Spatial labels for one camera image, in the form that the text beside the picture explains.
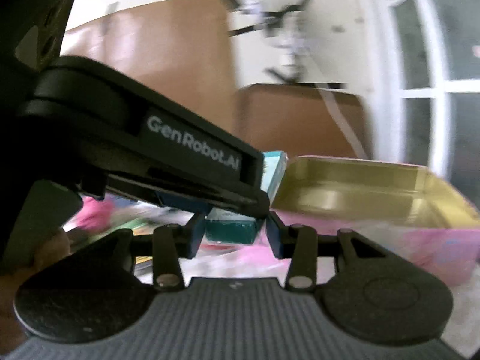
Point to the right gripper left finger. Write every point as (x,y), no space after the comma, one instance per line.
(165,246)

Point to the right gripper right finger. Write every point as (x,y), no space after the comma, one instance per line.
(303,246)

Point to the teal small box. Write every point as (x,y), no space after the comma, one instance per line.
(242,226)

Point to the pink plush item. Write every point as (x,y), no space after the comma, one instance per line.
(95,216)

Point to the pink gold storage box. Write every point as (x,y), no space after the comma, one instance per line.
(405,208)

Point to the brown folding chair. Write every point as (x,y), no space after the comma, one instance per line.
(301,120)

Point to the wooden board panel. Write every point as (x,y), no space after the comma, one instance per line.
(179,48)

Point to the white lamp on wall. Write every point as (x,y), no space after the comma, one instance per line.
(283,29)

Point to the white window frame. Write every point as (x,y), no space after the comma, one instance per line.
(426,80)

